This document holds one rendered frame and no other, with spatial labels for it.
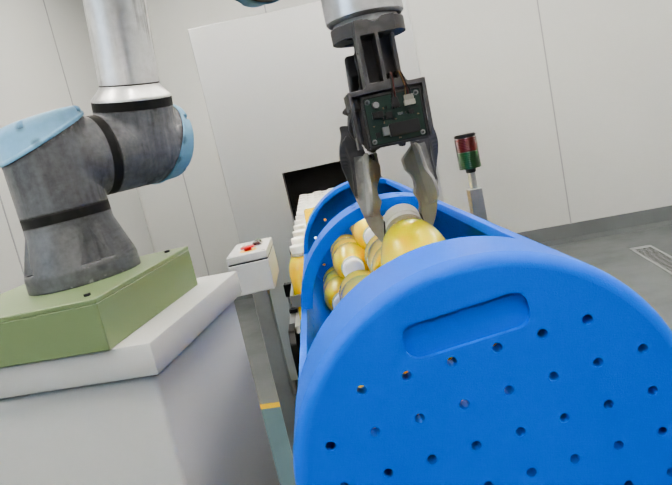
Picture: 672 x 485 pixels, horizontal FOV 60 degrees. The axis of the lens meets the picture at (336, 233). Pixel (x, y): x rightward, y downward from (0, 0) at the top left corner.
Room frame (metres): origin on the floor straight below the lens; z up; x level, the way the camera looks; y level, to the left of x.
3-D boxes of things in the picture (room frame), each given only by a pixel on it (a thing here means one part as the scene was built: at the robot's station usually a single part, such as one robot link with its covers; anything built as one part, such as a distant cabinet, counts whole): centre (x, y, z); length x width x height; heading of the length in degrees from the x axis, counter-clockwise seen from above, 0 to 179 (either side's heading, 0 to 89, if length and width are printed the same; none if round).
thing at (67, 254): (0.81, 0.36, 1.26); 0.15 x 0.15 x 0.10
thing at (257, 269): (1.49, 0.23, 1.05); 0.20 x 0.10 x 0.10; 1
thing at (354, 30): (0.57, -0.07, 1.36); 0.09 x 0.08 x 0.12; 1
